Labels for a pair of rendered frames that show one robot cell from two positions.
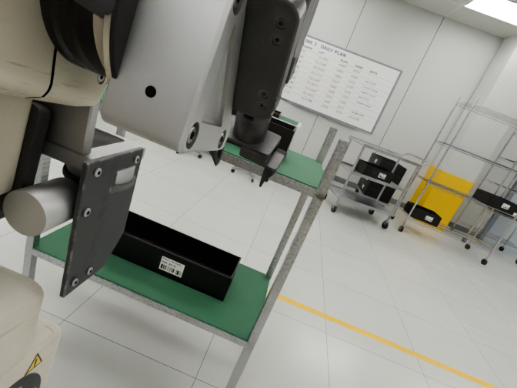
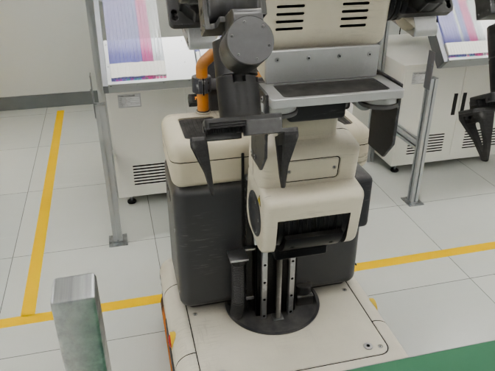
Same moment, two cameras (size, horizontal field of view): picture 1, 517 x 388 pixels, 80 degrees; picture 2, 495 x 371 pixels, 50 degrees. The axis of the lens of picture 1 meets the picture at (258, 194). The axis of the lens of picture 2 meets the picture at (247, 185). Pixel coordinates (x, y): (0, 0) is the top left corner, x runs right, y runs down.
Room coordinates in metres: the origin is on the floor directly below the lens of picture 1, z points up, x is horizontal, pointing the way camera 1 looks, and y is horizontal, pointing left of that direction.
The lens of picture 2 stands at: (1.19, -0.14, 1.34)
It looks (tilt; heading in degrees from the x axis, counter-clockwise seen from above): 28 degrees down; 163
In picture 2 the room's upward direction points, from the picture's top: straight up
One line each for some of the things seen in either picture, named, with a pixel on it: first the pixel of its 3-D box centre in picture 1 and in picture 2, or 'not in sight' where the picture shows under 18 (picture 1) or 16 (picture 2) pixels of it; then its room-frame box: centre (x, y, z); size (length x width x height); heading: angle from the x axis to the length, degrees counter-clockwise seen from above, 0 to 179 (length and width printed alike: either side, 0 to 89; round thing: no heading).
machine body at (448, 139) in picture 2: not in sight; (423, 99); (-1.40, 1.74, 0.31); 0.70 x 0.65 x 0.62; 87
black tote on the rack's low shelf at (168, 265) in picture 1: (169, 252); not in sight; (1.11, 0.26, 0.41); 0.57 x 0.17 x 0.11; 87
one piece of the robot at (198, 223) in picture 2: not in sight; (265, 197); (-0.08, 0.30, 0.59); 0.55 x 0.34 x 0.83; 87
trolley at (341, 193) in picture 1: (371, 181); not in sight; (4.09, -1.33, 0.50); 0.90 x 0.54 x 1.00; 102
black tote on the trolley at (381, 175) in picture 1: (373, 171); not in sight; (4.08, -1.29, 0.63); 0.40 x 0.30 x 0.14; 102
